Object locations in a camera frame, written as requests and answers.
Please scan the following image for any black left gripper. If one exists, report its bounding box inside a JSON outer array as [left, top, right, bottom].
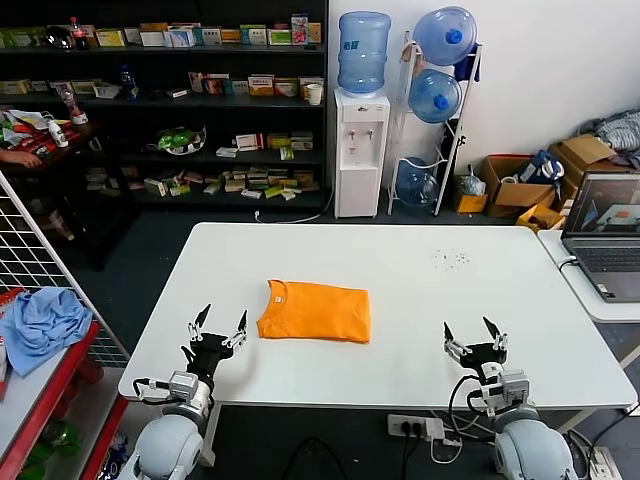
[[180, 303, 250, 382]]

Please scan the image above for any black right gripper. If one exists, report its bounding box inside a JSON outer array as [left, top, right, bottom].
[[442, 315, 510, 381]]

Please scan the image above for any orange t-shirt white print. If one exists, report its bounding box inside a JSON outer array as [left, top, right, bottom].
[[257, 278, 374, 345]]

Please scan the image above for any grey clothes pile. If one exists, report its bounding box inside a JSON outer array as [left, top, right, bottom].
[[588, 107, 640, 169]]

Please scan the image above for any person right hand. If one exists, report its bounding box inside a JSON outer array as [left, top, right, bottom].
[[12, 148, 45, 170]]

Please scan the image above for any white power strip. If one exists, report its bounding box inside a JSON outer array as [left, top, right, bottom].
[[386, 413, 445, 441], [584, 444, 627, 480]]

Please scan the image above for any small yellow box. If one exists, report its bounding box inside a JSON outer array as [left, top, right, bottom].
[[452, 192, 488, 215]]

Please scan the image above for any yellow open cardboard box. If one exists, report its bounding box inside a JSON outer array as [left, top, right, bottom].
[[514, 201, 566, 232]]

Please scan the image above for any open brown cardboard box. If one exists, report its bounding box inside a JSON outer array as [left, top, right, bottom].
[[479, 153, 557, 219]]

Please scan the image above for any grey laptop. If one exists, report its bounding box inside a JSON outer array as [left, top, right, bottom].
[[560, 172, 640, 303]]

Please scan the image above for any clear plastic bag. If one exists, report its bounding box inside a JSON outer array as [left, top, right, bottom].
[[454, 172, 487, 197]]

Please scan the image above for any blue white snack bag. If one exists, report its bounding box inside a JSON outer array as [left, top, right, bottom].
[[97, 432, 139, 480]]

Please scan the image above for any blue water jug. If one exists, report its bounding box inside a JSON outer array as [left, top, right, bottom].
[[412, 5, 478, 67], [408, 68, 463, 125], [337, 11, 393, 98], [395, 156, 441, 208]]

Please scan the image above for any light blue crumpled cloth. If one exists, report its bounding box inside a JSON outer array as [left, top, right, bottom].
[[0, 287, 94, 377]]

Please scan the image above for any white metal jug rack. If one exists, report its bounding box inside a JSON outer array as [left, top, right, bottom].
[[387, 29, 484, 217]]

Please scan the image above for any white red medicine box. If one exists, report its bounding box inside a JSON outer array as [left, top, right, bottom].
[[236, 132, 267, 153]]

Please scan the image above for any green snack bag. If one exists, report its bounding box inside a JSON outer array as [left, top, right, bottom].
[[148, 124, 208, 157]]

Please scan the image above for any black shelf unit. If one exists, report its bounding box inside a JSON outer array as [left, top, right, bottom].
[[0, 0, 329, 210]]

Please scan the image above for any tall brown cardboard box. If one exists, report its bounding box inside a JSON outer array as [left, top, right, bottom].
[[546, 132, 618, 201]]

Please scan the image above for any white water dispenser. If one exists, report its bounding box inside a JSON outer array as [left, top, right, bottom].
[[333, 89, 391, 220]]

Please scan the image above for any dark wooden side table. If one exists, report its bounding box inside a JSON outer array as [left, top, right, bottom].
[[0, 119, 136, 274]]

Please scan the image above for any red blue medicine box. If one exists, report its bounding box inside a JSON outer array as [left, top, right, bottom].
[[203, 74, 231, 96]]

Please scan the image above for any yellow orange medicine box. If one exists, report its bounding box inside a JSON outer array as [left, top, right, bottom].
[[248, 74, 277, 98]]

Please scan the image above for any red snack package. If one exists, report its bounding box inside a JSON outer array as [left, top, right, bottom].
[[9, 135, 57, 160]]

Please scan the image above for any blue drink bottle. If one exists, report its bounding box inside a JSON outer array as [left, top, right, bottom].
[[118, 62, 140, 102]]

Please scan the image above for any pink patterned bottle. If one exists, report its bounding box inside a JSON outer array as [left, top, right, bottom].
[[55, 83, 90, 126]]

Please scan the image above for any dark blue hanging cloth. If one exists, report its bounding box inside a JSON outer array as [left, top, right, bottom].
[[454, 43, 483, 84]]

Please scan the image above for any colourful snack bag pile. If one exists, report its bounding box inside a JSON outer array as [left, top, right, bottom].
[[0, 109, 49, 147]]

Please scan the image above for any white blue medicine box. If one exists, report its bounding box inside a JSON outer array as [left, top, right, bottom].
[[164, 24, 196, 50]]

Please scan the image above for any pink tall box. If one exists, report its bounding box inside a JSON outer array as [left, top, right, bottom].
[[291, 13, 310, 47]]

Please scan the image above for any cola bottle red cap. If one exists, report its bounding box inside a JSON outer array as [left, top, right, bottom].
[[69, 16, 90, 51]]

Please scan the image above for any shiny metal bowl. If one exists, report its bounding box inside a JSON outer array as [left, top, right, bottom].
[[44, 24, 76, 51]]

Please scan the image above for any green medicine box stack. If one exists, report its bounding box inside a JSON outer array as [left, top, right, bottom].
[[0, 27, 46, 50]]

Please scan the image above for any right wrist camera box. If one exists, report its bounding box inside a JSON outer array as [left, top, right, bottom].
[[483, 368, 531, 416]]

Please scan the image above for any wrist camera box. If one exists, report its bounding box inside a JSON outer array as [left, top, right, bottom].
[[483, 368, 531, 416], [167, 370, 201, 401]]

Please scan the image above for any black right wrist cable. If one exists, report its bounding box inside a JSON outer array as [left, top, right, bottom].
[[448, 374, 496, 416]]

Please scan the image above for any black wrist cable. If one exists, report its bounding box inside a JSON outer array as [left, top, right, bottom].
[[132, 377, 174, 404], [448, 374, 496, 416]]

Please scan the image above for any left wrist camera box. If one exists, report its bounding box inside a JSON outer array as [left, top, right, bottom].
[[167, 370, 201, 401]]

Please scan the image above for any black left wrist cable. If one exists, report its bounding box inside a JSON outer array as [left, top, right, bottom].
[[132, 377, 174, 404]]

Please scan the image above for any white cable bundle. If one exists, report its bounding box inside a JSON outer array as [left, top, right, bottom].
[[429, 409, 494, 464]]

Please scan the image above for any black plug cable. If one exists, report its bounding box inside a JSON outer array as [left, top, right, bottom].
[[399, 424, 419, 480]]

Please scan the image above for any white floor cable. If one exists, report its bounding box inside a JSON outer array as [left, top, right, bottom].
[[253, 187, 336, 225]]

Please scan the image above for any black curved floor cable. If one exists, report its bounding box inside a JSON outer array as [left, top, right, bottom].
[[284, 437, 347, 480]]

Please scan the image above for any red frame shelf cart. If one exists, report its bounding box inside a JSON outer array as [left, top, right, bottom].
[[0, 287, 132, 480]]

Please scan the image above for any white wire grid panel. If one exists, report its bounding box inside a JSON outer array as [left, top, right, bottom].
[[0, 174, 130, 371]]

